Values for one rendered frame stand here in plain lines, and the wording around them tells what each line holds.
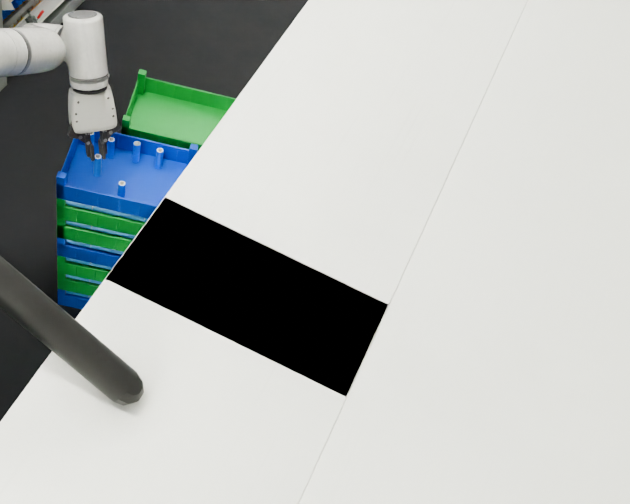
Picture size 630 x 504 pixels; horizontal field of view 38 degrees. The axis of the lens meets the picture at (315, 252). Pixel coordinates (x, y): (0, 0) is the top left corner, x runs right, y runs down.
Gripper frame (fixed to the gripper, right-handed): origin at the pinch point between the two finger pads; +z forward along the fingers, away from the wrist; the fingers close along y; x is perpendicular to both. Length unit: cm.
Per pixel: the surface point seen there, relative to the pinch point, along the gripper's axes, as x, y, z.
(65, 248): -14.2, 7.4, 32.6
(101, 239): -7.0, -0.5, 27.9
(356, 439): 153, 17, -46
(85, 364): 146, 34, -53
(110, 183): -7.7, -4.3, 13.1
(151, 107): -38.1, -24.7, 7.9
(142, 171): -9.5, -13.0, 12.3
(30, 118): -91, 0, 28
